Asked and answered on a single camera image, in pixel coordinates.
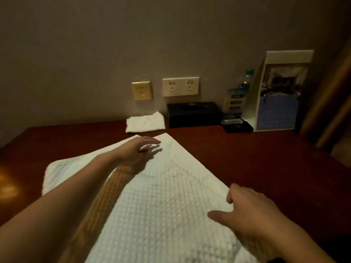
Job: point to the person's left hand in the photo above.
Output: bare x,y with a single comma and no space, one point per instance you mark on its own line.
129,153

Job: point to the person's right hand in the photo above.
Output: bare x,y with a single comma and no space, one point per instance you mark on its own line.
252,216

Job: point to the person's left fingers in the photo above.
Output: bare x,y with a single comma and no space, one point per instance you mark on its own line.
149,140

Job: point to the person's right thumb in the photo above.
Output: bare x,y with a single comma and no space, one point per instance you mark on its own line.
220,217

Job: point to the white waffle towel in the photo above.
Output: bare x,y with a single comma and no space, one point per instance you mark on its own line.
170,205

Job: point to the person's right forearm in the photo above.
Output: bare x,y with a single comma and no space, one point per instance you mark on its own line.
296,243

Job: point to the person's left forearm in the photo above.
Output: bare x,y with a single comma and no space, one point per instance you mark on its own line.
54,205

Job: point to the small folded white cloth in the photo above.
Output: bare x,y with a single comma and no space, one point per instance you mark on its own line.
144,123

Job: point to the black tissue box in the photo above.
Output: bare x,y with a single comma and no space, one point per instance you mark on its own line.
194,116

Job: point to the black tray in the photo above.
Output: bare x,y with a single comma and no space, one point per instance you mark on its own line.
237,128

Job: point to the small standing sign card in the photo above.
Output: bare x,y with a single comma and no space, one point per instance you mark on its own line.
233,100

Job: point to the green-capped water bottle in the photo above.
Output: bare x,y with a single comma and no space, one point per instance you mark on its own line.
246,80

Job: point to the white standing brochure folder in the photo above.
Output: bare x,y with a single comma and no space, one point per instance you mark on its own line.
277,106

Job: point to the brown curtain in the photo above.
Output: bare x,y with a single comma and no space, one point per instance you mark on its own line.
329,106

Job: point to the yellow wall switch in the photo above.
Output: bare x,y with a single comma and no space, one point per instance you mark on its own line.
141,90

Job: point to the white double wall socket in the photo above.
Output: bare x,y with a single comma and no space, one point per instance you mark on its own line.
181,86

